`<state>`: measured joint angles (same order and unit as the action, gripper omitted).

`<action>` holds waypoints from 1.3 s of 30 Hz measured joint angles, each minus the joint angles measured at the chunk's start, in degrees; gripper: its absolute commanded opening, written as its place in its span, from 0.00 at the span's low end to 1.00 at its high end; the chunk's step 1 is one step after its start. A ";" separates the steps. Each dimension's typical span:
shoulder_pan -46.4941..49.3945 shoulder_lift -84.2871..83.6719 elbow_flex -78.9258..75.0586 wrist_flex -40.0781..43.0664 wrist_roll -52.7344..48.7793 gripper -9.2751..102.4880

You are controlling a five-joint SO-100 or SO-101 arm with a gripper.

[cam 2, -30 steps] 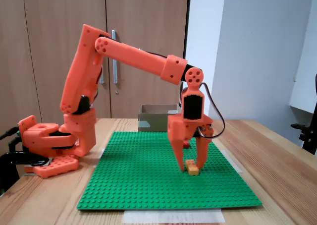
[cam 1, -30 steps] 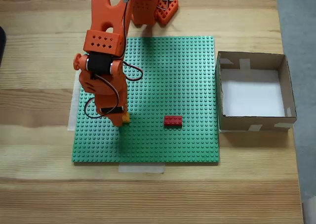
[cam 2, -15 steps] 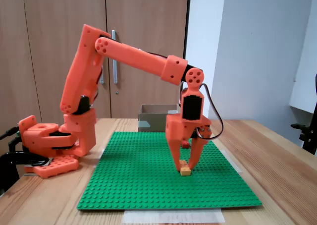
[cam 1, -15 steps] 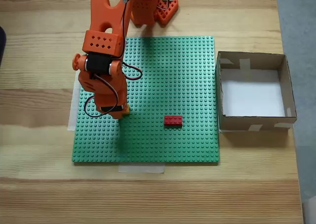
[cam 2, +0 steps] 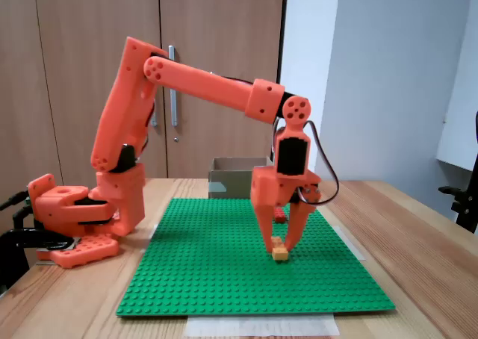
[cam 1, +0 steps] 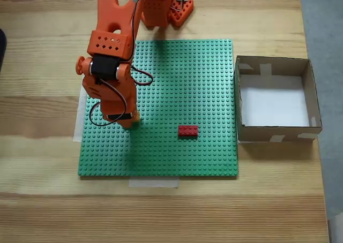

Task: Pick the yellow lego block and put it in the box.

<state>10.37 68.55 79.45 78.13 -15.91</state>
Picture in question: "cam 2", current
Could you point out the yellow lego block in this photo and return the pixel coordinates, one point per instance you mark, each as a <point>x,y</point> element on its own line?
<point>280,255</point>

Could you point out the red lego block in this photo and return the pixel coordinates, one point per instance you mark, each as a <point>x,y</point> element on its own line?
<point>280,216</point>

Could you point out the open cardboard box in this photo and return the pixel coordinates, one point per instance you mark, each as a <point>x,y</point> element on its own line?
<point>231,184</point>

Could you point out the green lego baseplate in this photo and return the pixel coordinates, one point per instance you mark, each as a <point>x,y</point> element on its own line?
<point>209,272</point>

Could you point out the masking tape strip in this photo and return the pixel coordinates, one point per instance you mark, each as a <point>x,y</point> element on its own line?
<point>261,326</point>
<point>353,245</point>
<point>154,230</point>

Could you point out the black stand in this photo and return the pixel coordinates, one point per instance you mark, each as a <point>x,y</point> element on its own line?
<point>465,204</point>

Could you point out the wooden cabinet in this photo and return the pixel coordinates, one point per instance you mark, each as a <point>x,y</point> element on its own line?
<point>231,25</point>

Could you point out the black table clamp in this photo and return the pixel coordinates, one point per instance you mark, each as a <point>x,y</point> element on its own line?
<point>15,249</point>

